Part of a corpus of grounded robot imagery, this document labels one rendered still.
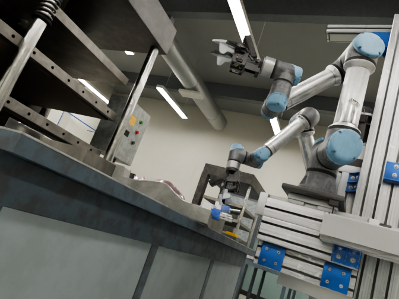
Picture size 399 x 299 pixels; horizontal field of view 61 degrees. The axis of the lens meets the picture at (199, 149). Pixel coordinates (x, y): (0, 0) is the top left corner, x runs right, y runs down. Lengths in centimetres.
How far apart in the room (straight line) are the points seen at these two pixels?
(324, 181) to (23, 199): 102
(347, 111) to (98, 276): 99
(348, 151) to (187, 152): 815
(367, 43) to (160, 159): 841
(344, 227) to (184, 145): 837
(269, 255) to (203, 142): 795
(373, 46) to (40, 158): 122
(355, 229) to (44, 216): 89
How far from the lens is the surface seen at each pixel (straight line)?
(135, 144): 247
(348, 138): 129
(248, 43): 141
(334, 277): 134
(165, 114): 1010
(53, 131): 185
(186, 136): 949
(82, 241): 90
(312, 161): 141
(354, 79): 142
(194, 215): 131
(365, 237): 119
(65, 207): 81
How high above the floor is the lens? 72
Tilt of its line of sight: 15 degrees up
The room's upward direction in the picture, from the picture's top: 19 degrees clockwise
